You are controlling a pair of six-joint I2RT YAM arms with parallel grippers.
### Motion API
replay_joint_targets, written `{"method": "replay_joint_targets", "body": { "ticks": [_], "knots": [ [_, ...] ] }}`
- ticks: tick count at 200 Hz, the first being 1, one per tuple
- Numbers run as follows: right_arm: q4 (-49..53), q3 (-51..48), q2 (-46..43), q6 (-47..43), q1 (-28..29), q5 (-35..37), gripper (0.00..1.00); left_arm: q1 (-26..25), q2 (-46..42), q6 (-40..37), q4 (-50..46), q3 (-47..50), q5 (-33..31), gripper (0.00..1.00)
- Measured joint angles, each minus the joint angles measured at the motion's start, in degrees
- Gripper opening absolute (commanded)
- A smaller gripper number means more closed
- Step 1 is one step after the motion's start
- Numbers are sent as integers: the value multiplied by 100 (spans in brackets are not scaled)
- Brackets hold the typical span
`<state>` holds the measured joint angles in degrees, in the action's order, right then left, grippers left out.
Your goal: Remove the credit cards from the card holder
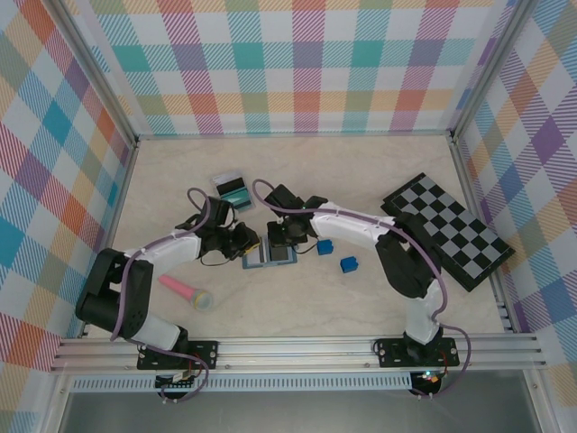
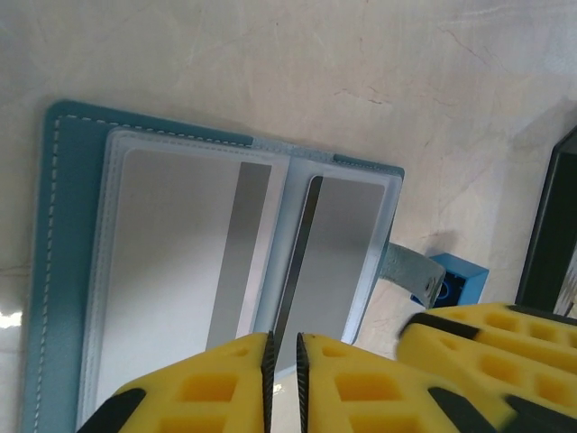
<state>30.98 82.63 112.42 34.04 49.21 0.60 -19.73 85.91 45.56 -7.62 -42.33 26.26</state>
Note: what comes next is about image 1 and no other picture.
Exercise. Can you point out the blue-grey card holder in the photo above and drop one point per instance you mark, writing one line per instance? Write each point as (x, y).
(259, 257)

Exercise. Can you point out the black credit card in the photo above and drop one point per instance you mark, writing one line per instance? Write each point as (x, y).
(232, 185)
(280, 253)

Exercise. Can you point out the teal striped card packet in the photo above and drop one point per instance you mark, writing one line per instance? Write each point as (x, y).
(236, 195)

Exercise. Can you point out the silver credit card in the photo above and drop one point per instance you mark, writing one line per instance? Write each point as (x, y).
(227, 176)

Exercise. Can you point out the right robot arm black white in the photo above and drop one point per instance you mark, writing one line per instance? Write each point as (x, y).
(405, 266)

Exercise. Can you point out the blue toy block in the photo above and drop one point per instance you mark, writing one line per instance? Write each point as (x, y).
(325, 247)
(351, 265)

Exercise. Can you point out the pink toy microphone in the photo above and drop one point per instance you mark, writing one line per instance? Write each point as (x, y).
(203, 300)

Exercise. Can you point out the black grey chessboard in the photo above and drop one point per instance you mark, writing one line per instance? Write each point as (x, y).
(451, 225)

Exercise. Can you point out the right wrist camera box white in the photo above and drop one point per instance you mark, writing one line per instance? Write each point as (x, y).
(281, 220)

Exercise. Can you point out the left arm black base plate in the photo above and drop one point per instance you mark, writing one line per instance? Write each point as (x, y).
(205, 354)

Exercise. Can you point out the aluminium mounting rail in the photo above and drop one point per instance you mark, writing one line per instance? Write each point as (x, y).
(293, 354)

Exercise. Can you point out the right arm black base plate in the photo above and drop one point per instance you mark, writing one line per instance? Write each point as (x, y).
(390, 354)

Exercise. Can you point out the aluminium frame post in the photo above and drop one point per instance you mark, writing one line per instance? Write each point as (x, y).
(491, 67)
(94, 76)

